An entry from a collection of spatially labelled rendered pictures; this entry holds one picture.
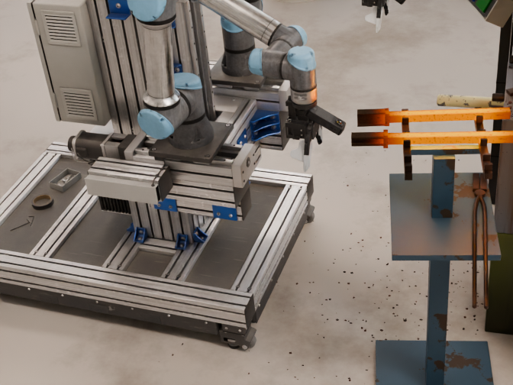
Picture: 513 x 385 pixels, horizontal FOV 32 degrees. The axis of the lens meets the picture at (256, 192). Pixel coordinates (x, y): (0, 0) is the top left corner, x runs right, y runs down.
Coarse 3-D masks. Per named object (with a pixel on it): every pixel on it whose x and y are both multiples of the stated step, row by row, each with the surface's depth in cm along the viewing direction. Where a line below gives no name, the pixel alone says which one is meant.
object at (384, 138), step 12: (360, 132) 258; (372, 132) 257; (384, 132) 256; (408, 132) 256; (420, 132) 256; (432, 132) 255; (444, 132) 255; (456, 132) 254; (468, 132) 254; (480, 132) 253; (492, 132) 253; (504, 132) 252; (360, 144) 257; (372, 144) 257; (384, 144) 255
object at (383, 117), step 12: (384, 108) 266; (468, 108) 264; (480, 108) 263; (492, 108) 263; (504, 108) 262; (360, 120) 267; (372, 120) 266; (384, 120) 266; (396, 120) 265; (420, 120) 264; (432, 120) 264; (444, 120) 264; (456, 120) 263; (468, 120) 263
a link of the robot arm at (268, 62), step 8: (280, 40) 258; (256, 48) 256; (272, 48) 255; (280, 48) 255; (288, 48) 257; (256, 56) 253; (264, 56) 252; (272, 56) 252; (280, 56) 251; (256, 64) 253; (264, 64) 252; (272, 64) 251; (280, 64) 250; (256, 72) 255; (264, 72) 253; (272, 72) 252; (280, 72) 251
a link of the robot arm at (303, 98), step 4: (316, 88) 253; (292, 92) 253; (296, 92) 252; (300, 92) 252; (304, 92) 251; (308, 92) 252; (312, 92) 252; (316, 92) 254; (292, 96) 254; (296, 96) 253; (300, 96) 252; (304, 96) 252; (308, 96) 252; (312, 96) 253; (316, 96) 255; (292, 100) 255; (296, 100) 254; (300, 100) 253; (304, 100) 253; (308, 100) 253; (312, 100) 254; (300, 104) 254; (304, 104) 254; (308, 104) 254
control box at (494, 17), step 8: (496, 0) 321; (504, 0) 321; (512, 0) 322; (488, 8) 325; (496, 8) 322; (504, 8) 323; (512, 8) 323; (488, 16) 324; (496, 16) 324; (504, 16) 325; (496, 24) 326; (504, 24) 327
